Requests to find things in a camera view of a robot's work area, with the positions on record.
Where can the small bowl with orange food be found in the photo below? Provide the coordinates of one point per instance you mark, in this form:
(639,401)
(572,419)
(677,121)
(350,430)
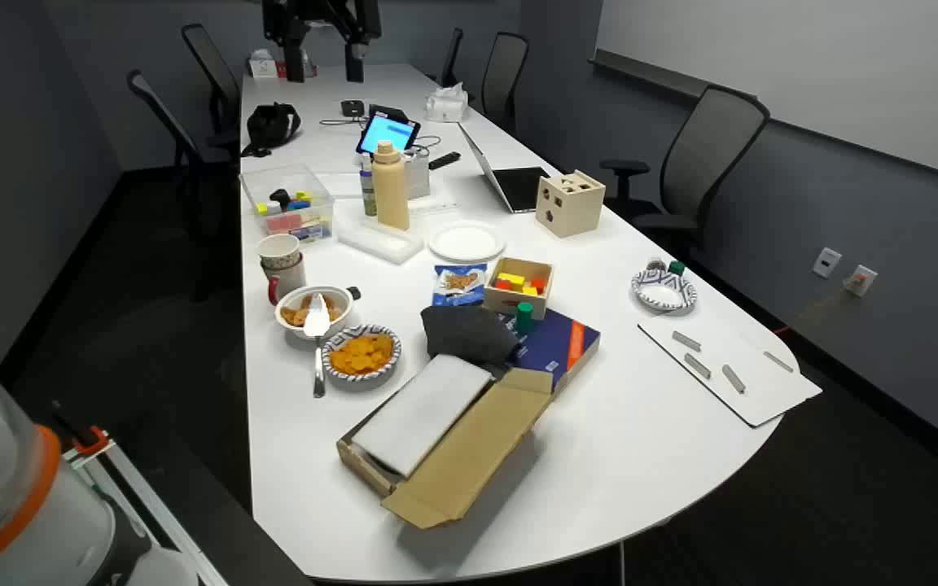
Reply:
(362,355)

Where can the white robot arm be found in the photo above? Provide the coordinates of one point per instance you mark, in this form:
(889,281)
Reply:
(56,529)

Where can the white bowl with snacks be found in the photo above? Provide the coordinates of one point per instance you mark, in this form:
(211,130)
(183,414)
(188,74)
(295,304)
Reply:
(290,310)

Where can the blue snack bag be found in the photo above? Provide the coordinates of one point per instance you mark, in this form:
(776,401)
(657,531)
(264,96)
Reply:
(456,284)

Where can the white paper plate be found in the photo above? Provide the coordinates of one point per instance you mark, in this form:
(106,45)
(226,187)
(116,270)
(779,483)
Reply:
(468,241)

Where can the blue orange book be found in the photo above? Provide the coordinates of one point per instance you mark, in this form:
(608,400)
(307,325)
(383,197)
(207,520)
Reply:
(558,347)

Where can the white flat tray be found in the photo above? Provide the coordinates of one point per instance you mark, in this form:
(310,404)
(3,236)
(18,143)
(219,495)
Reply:
(377,238)

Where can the wooden shape sorter cube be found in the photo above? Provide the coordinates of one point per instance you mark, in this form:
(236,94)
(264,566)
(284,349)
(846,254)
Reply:
(567,205)

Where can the grey laptop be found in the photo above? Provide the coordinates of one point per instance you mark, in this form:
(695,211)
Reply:
(511,187)

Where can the open cardboard box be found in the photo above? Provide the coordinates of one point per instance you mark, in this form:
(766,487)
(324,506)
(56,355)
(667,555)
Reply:
(439,440)

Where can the tan plastic bottle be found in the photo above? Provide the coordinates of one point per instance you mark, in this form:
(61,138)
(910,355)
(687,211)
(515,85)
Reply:
(392,187)

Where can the metal spoon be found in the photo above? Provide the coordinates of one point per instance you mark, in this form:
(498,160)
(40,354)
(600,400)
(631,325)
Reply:
(318,337)

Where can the small spray bottle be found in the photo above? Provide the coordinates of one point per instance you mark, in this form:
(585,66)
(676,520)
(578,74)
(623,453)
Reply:
(365,177)

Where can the tablet with lit screen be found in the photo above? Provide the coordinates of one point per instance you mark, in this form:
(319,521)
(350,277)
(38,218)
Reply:
(386,130)

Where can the white tissue pack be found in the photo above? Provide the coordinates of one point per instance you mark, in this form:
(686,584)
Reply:
(448,107)

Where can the clear bin of toys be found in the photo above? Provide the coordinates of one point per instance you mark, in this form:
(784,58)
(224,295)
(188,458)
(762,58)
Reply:
(287,205)

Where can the black office chair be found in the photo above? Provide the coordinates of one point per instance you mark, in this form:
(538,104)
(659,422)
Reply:
(224,90)
(701,155)
(498,81)
(188,150)

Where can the black headphones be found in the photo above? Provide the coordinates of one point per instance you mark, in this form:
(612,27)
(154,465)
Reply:
(268,130)

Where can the white board with strips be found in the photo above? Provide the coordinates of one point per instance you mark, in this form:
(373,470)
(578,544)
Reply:
(737,359)

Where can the black office chair right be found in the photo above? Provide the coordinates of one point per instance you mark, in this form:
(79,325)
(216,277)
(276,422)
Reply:
(701,155)

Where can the black office chair far left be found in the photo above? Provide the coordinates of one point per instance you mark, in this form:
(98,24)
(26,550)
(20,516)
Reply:
(224,90)

